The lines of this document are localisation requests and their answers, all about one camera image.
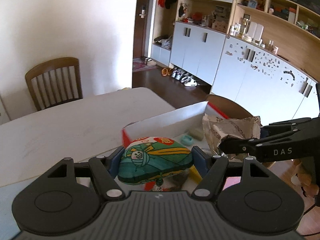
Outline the yellow rectangular box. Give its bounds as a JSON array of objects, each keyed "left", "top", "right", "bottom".
[{"left": 188, "top": 165, "right": 202, "bottom": 184}]

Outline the teal round case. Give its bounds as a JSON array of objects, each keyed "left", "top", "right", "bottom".
[{"left": 180, "top": 134, "right": 194, "bottom": 146}]

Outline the teal embroidered sachet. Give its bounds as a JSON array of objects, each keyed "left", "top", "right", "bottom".
[{"left": 117, "top": 137, "right": 193, "bottom": 185}]

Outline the dark grey packet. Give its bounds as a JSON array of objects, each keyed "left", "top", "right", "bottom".
[{"left": 162, "top": 169, "right": 189, "bottom": 192}]

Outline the red white cardboard box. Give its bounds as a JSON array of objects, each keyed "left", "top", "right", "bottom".
[{"left": 122, "top": 101, "right": 216, "bottom": 151}]

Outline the wooden slat-back chair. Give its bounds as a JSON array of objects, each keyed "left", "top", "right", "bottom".
[{"left": 25, "top": 57, "right": 83, "bottom": 111}]

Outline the red patterned rug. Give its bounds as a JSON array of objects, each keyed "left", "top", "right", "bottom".
[{"left": 132, "top": 57, "right": 157, "bottom": 73}]

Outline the brown wooden door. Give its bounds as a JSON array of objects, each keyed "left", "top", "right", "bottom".
[{"left": 133, "top": 0, "right": 149, "bottom": 59}]

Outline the white wall cabinet unit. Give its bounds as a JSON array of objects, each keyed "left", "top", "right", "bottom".
[{"left": 151, "top": 0, "right": 319, "bottom": 124}]

